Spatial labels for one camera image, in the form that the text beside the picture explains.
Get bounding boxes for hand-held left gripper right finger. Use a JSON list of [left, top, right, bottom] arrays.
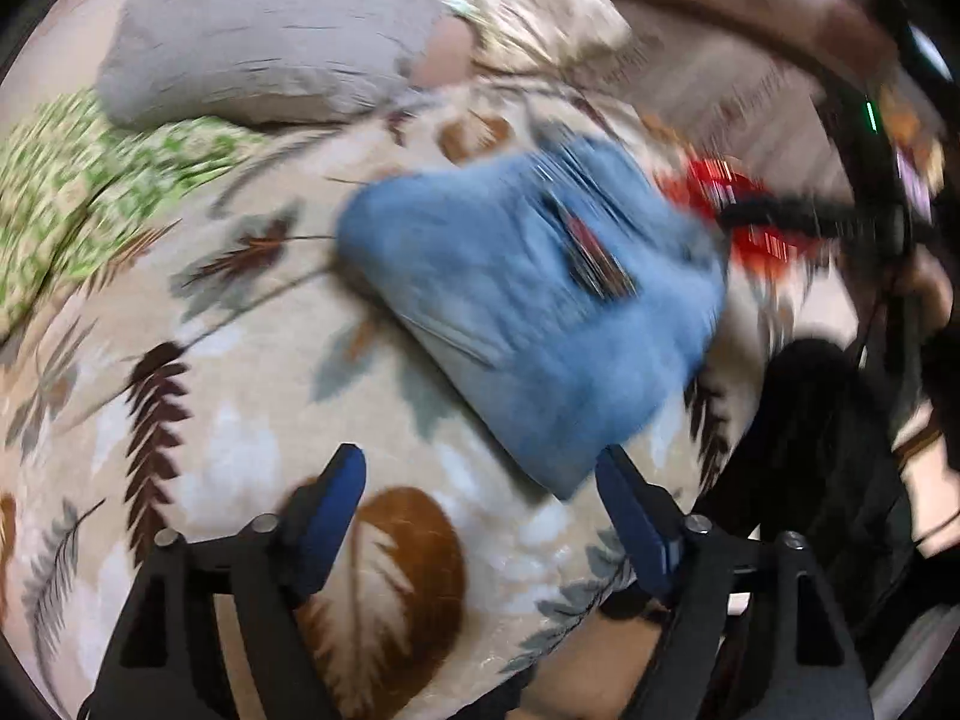
[[595, 444, 877, 720]]

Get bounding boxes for beige crumpled cloth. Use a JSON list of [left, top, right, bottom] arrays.
[[441, 0, 640, 92]]

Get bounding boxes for grey pillow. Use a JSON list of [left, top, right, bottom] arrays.
[[96, 0, 452, 130]]

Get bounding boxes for pink bed sheet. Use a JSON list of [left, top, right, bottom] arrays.
[[411, 19, 482, 92]]

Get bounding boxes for person's right hand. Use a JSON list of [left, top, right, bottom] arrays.
[[904, 253, 955, 332]]

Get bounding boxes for green patterned cloth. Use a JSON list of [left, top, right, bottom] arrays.
[[0, 86, 265, 340]]

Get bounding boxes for brown striped bedspread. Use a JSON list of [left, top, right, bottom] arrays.
[[600, 7, 857, 190]]

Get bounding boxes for blue denim pants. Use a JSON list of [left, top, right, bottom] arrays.
[[337, 136, 730, 500]]

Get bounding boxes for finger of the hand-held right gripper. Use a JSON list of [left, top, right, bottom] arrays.
[[718, 193, 850, 239]]

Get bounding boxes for feather print blanket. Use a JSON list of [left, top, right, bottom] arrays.
[[0, 82, 797, 720]]

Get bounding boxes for red patterned cloth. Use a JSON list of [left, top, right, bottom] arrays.
[[651, 156, 827, 272]]

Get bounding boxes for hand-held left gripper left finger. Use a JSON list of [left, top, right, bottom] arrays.
[[79, 444, 368, 720]]

